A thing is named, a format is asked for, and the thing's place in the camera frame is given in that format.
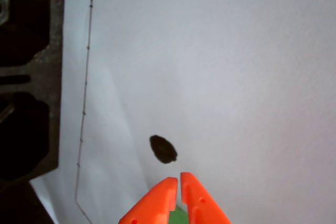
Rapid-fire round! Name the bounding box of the white paper sheet with drawn lines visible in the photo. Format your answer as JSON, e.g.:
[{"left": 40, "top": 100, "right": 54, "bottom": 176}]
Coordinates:
[{"left": 28, "top": 0, "right": 336, "bottom": 224}]

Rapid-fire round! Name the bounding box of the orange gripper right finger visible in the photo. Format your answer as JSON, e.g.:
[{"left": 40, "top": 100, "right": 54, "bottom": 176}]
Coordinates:
[{"left": 180, "top": 172, "right": 232, "bottom": 224}]

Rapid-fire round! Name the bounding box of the black metal frame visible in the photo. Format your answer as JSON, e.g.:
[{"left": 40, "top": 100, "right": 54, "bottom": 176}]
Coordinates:
[{"left": 0, "top": 0, "right": 67, "bottom": 191}]

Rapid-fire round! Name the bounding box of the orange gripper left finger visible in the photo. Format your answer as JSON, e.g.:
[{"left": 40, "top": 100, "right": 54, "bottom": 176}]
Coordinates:
[{"left": 118, "top": 176, "right": 179, "bottom": 224}]

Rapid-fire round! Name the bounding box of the green cube block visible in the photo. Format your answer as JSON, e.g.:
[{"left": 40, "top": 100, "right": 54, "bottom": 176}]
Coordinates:
[{"left": 167, "top": 205, "right": 189, "bottom": 224}]

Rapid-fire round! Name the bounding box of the black dot mark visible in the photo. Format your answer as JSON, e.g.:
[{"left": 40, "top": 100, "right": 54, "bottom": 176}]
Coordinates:
[{"left": 149, "top": 134, "right": 179, "bottom": 165}]

